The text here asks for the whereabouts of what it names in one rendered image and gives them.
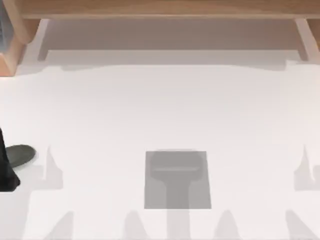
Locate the wooden open shelf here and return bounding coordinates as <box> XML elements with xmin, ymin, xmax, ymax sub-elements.
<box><xmin>21</xmin><ymin>0</ymin><xmax>320</xmax><ymax>63</ymax></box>

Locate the grey square mat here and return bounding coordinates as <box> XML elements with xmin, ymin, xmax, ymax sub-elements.
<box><xmin>143</xmin><ymin>150</ymin><xmax>212</xmax><ymax>210</ymax></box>

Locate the dark grey oval mouse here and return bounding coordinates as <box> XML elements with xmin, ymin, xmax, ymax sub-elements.
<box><xmin>5</xmin><ymin>144</ymin><xmax>37</xmax><ymax>169</ymax></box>

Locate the wooden cupboard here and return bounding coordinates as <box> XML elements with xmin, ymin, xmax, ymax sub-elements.
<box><xmin>0</xmin><ymin>0</ymin><xmax>41</xmax><ymax>77</ymax></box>

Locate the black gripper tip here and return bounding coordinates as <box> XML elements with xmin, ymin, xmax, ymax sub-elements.
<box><xmin>0</xmin><ymin>127</ymin><xmax>22</xmax><ymax>193</ymax></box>

